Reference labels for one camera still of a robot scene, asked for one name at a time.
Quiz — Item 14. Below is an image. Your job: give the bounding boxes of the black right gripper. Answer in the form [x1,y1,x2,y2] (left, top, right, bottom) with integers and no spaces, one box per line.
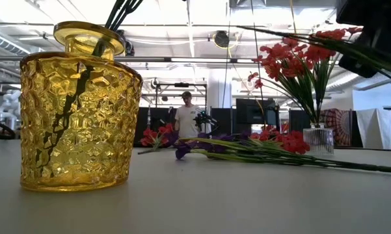
[336,0,391,79]

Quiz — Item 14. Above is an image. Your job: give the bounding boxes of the red artificial flower bunch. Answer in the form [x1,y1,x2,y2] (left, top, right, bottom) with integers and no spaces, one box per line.
[249,131,271,142]
[247,131,312,156]
[138,122,183,155]
[246,27,364,128]

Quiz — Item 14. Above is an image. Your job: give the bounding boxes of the clear ribbed glass vase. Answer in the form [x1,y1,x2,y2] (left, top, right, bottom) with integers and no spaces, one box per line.
[303,122,335,156]

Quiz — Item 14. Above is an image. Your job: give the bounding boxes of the green stems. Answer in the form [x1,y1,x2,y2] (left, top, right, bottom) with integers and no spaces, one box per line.
[35,0,144,178]

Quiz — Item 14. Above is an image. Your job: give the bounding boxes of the yellow textured glass vase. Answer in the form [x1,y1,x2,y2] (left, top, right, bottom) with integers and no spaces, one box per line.
[19,21,144,192]

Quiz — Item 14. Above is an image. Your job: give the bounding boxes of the white draped cover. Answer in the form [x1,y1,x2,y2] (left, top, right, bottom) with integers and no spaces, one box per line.
[356,108,391,149]

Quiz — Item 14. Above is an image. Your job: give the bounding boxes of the patterned mandala tapestry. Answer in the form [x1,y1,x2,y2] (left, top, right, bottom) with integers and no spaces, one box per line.
[321,109,353,146]

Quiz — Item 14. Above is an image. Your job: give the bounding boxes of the black partition panel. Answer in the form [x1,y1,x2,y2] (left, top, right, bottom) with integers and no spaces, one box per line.
[135,107,177,144]
[211,107,232,137]
[289,109,313,134]

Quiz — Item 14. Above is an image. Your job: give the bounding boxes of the black monitor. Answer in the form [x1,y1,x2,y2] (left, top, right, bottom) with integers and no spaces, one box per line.
[236,98,277,126]

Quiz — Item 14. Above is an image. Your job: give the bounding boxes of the long ceiling light bar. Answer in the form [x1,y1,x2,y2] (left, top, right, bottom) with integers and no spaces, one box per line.
[115,57,258,65]

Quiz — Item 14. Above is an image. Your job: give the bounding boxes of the person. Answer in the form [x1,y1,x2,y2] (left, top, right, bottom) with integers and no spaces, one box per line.
[174,90,203,139]

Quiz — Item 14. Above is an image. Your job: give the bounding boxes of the yellow cable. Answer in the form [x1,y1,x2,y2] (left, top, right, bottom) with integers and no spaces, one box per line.
[289,0,297,35]

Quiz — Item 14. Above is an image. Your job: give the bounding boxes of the black hanging cable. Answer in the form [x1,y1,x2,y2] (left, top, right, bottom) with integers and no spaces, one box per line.
[250,0,267,128]

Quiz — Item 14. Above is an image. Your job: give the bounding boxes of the black metal frame rig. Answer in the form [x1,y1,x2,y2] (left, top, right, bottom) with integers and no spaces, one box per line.
[154,82,208,137]

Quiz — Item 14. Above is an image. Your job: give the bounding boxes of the black curved hose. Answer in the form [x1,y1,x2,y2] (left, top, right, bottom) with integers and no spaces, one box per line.
[0,119,16,140]

